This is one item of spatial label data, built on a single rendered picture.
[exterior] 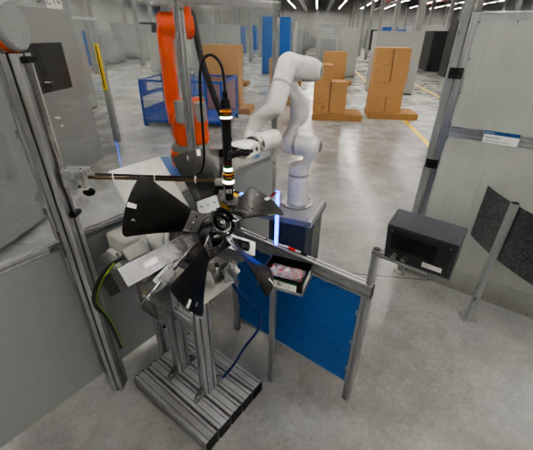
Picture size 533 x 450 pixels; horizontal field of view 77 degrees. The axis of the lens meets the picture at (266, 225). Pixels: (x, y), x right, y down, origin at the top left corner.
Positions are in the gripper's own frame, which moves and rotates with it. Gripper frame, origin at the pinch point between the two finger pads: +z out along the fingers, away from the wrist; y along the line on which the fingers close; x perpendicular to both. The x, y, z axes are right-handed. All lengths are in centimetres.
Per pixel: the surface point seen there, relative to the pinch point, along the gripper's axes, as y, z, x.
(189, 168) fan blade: 19.1, 3.1, -9.5
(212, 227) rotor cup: -5.1, 14.9, -24.4
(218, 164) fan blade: 10.7, -5.5, -8.3
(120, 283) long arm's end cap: 7, 49, -37
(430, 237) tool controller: -73, -30, -23
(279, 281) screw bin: -19, -13, -61
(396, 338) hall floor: -62, -101, -145
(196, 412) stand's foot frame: 7, 24, -141
